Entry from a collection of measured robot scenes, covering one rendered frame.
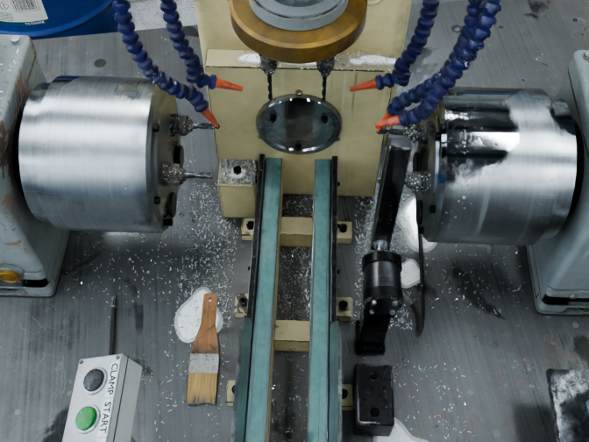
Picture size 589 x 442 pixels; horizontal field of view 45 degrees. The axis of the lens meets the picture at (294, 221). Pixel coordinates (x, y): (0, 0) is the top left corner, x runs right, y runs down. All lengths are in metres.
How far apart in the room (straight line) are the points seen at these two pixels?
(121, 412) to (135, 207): 0.31
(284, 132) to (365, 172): 0.19
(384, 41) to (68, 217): 0.60
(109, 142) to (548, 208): 0.64
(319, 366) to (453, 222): 0.30
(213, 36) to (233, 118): 0.15
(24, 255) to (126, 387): 0.37
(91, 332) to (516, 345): 0.74
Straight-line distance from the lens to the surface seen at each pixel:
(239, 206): 1.34
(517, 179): 1.07
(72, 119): 1.10
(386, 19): 1.24
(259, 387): 1.10
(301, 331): 1.21
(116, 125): 1.08
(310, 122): 1.22
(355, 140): 1.27
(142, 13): 2.44
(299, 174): 1.35
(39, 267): 1.29
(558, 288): 1.28
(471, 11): 0.95
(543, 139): 1.09
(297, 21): 0.91
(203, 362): 1.24
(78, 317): 1.33
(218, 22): 1.25
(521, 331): 1.32
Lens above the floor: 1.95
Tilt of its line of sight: 57 degrees down
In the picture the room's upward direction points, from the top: straight up
